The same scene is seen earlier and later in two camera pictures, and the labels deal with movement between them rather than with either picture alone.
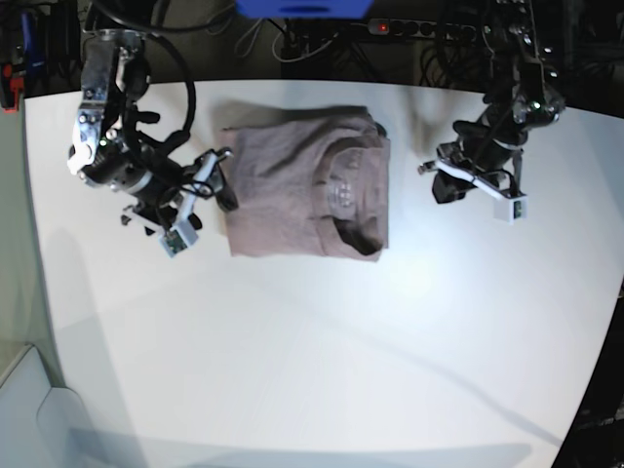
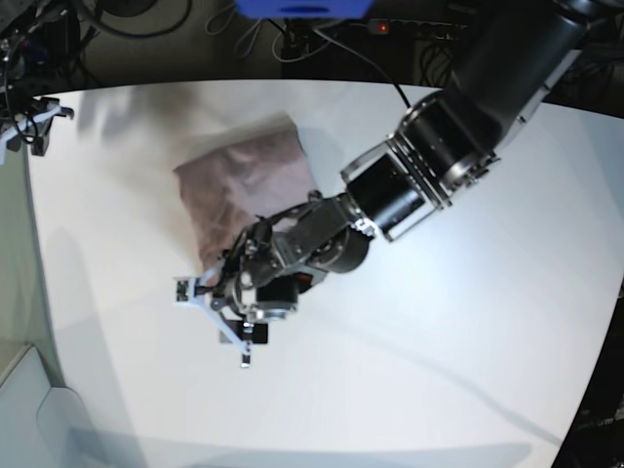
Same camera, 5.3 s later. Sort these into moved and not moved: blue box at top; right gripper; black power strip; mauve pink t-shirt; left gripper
Moved: right gripper; mauve pink t-shirt; left gripper
Not moved: blue box at top; black power strip
